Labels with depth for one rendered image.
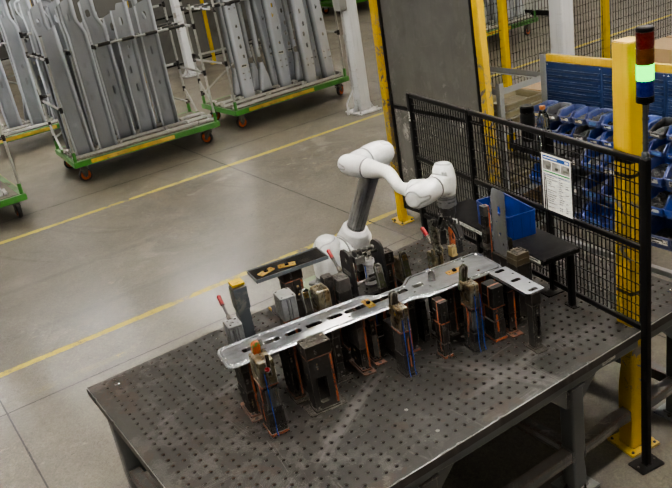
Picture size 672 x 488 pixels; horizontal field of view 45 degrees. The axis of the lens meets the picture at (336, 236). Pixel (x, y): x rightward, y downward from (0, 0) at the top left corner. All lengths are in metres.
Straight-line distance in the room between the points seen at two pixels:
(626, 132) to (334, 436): 1.74
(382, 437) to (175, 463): 0.85
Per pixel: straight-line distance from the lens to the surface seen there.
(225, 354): 3.48
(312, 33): 11.87
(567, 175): 3.85
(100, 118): 10.22
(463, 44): 5.81
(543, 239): 4.02
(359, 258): 3.73
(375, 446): 3.28
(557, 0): 7.86
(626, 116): 3.53
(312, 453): 3.31
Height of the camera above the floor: 2.72
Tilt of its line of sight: 23 degrees down
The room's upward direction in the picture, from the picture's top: 10 degrees counter-clockwise
